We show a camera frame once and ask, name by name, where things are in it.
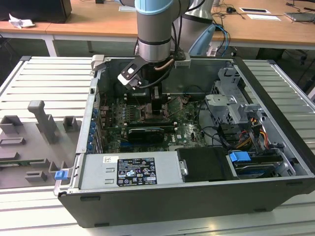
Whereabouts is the thin metal locking lever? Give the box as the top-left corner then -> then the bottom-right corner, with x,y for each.
167,105 -> 178,121
132,92 -> 144,109

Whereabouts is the square cpu chip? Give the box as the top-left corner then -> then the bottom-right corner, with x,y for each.
144,104 -> 168,119

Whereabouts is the black cpu socket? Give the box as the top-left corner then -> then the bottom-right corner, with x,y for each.
139,103 -> 172,122

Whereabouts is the black ram stick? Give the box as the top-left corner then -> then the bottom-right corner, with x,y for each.
126,119 -> 178,128

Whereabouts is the grey plastic case latch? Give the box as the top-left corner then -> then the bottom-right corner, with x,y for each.
91,54 -> 106,72

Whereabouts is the pale blue teach pendant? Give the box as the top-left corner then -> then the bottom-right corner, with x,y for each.
189,24 -> 217,56

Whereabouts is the black graphics card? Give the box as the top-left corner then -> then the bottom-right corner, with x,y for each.
127,127 -> 164,145

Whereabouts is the green motherboard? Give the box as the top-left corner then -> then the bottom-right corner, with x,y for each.
98,94 -> 210,152

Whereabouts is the silver metal drive cage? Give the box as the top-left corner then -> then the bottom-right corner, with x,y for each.
204,67 -> 269,128

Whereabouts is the long wooden desk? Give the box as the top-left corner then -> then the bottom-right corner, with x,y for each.
45,0 -> 315,51

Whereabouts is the grey power supply unit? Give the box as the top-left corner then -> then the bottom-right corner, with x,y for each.
80,151 -> 184,190

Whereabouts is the hard disk in blue carrier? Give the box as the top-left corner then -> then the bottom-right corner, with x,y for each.
228,151 -> 283,179

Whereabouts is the black computer box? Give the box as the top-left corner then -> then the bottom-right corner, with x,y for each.
0,0 -> 72,24

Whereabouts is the black open pc case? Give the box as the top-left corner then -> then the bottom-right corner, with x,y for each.
53,54 -> 315,228

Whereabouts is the short wooden desk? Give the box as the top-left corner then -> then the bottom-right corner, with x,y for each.
0,21 -> 59,57

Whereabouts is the crumpled white paper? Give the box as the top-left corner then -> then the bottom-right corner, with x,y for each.
8,13 -> 35,30

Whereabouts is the grey parts rack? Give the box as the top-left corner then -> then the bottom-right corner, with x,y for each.
0,100 -> 83,190

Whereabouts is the grey flat laptop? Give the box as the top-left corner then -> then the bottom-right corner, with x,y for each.
284,11 -> 315,24

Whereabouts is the green ram stick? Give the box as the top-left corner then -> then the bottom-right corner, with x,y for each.
0,160 -> 42,168

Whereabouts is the black camera cable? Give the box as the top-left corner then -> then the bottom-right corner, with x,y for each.
139,14 -> 184,89

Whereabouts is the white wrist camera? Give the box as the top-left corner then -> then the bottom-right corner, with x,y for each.
117,61 -> 143,90

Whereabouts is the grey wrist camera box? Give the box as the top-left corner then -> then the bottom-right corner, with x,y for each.
173,53 -> 191,68

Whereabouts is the blue cable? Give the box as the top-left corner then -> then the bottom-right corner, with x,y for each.
216,23 -> 231,59

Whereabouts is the black looped wire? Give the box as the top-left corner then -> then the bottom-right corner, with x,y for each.
198,125 -> 231,149

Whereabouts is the yellow orange wire bundle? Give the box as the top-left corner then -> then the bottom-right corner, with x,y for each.
237,130 -> 269,148

